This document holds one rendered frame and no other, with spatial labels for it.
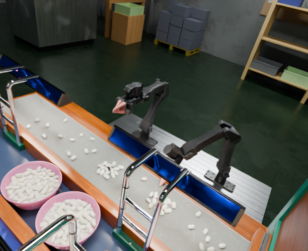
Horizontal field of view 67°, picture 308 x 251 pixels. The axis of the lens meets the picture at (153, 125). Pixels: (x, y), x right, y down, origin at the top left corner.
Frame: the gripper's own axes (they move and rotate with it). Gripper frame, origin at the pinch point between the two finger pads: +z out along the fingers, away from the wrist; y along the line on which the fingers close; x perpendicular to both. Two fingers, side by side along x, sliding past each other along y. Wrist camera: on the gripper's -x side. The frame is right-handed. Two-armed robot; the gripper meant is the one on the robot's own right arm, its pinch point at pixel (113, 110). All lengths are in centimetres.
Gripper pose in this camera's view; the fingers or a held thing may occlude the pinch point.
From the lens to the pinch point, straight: 122.0
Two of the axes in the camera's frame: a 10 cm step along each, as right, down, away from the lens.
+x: -1.6, 8.0, 5.8
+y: 8.2, 4.4, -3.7
